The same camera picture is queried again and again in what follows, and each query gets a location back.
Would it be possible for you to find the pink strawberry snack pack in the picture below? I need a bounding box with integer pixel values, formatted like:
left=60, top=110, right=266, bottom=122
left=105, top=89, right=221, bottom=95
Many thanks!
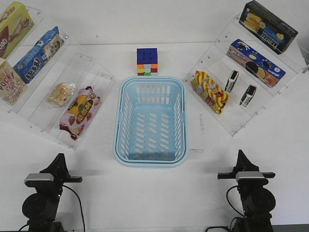
left=59, top=87, right=100, bottom=140

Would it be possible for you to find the clear acrylic shelf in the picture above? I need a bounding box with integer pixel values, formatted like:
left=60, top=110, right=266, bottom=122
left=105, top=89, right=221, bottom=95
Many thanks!
left=0, top=6, right=115, bottom=150
left=184, top=14, right=308, bottom=136

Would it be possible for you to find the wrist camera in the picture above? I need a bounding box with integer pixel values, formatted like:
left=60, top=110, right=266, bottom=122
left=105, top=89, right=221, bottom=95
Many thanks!
left=236, top=171, right=268, bottom=186
left=24, top=173, right=54, bottom=188

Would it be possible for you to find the right black cable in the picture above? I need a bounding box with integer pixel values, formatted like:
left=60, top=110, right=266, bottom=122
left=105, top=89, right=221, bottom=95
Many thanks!
left=226, top=185, right=243, bottom=219

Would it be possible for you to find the left clear acrylic shelf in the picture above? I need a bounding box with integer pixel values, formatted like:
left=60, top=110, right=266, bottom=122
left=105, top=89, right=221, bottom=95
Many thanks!
left=0, top=6, right=115, bottom=150

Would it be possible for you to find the left black cable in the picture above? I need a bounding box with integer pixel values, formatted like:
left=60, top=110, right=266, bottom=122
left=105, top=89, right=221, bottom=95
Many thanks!
left=18, top=185, right=86, bottom=232

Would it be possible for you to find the blue cookie bag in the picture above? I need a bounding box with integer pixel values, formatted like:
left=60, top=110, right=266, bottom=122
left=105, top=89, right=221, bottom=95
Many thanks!
left=13, top=26, right=64, bottom=84

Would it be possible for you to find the blue sandwich cookie box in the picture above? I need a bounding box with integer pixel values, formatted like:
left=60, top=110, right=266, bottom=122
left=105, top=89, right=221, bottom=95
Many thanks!
left=226, top=39, right=286, bottom=87

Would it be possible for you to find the black lemon wafer box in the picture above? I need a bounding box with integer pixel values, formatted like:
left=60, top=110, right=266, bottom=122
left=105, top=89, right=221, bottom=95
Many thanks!
left=239, top=0, right=298, bottom=55

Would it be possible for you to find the multicolour puzzle cube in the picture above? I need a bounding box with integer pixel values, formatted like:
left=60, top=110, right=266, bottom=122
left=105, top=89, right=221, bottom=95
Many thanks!
left=137, top=48, right=158, bottom=76

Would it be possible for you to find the bread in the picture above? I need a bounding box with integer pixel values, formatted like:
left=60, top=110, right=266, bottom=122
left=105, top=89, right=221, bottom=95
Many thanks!
left=46, top=83, right=75, bottom=107

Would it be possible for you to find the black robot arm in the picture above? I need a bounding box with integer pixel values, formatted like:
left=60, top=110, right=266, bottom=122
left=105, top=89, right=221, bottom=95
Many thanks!
left=217, top=149, right=276, bottom=232
left=22, top=153, right=83, bottom=232

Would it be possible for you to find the right clear acrylic shelf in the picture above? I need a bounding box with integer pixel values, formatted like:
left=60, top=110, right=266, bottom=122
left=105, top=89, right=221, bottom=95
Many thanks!
left=184, top=14, right=308, bottom=136

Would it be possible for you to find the light blue plastic basket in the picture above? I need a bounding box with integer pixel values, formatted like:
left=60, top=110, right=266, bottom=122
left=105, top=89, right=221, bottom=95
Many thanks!
left=113, top=76, right=188, bottom=168

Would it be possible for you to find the yellow green biscuit box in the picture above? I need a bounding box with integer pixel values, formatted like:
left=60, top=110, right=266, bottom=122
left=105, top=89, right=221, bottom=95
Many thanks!
left=0, top=1, right=34, bottom=59

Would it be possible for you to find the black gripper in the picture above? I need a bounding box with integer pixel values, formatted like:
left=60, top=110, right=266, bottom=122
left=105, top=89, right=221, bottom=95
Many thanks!
left=217, top=149, right=275, bottom=179
left=40, top=153, right=83, bottom=193

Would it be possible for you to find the Pocky snack box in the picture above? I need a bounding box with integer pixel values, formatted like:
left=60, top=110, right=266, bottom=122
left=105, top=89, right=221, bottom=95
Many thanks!
left=0, top=58, right=28, bottom=106

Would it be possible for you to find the red yellow striped snack bag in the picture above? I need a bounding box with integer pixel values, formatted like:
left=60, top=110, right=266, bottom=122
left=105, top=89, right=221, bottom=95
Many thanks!
left=191, top=71, right=229, bottom=114

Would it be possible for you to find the black cable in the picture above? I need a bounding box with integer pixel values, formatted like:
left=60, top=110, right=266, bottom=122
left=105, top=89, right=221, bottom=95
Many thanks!
left=226, top=185, right=243, bottom=219
left=18, top=185, right=86, bottom=232

